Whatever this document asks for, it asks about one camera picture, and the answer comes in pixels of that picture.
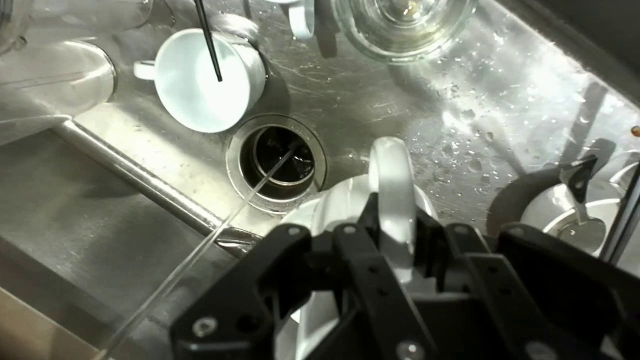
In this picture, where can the wide white ceramic bowl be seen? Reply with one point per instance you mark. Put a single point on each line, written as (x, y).
(566, 212)

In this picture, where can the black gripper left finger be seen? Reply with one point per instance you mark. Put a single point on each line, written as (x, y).
(266, 292)

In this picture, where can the metal spoon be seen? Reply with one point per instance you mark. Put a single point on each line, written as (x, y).
(586, 226)

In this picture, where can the white ceramic mug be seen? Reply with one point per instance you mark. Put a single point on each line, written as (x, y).
(394, 186)

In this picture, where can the small white cup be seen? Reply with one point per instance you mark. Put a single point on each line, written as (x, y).
(200, 86)

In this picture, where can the spoon in small cup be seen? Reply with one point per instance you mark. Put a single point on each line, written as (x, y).
(209, 40)

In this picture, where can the stainless steel sink basin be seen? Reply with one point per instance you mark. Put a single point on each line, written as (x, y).
(413, 133)

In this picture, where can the clear drinking glass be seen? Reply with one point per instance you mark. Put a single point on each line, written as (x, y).
(407, 26)

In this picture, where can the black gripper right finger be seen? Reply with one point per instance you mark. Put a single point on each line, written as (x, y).
(532, 292)

